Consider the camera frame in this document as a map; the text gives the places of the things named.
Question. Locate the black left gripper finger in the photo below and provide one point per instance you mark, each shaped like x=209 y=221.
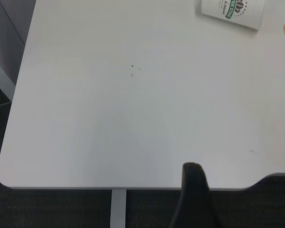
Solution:
x=194 y=194

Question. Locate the white paper coffee cup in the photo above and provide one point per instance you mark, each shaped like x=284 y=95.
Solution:
x=247 y=12

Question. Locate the white table leg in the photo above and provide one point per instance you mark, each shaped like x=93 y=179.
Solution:
x=118 y=209

